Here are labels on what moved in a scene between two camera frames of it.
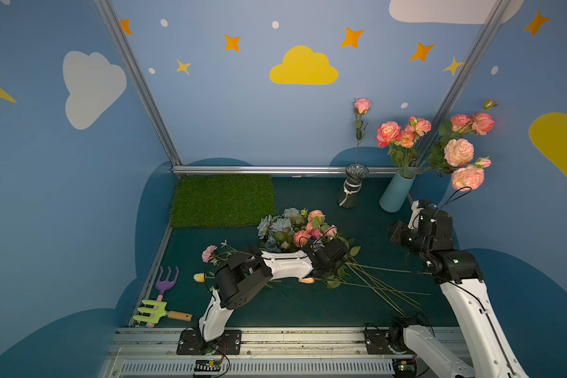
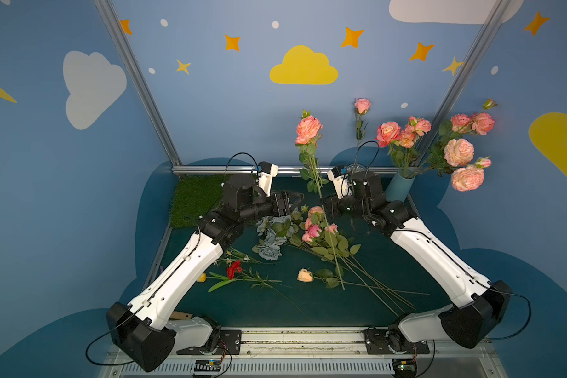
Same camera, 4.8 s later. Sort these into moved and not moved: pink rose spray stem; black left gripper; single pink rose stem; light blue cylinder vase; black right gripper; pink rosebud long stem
Moved: black right gripper; black left gripper
Not moved: pink rosebud long stem; light blue cylinder vase; single pink rose stem; pink rose spray stem
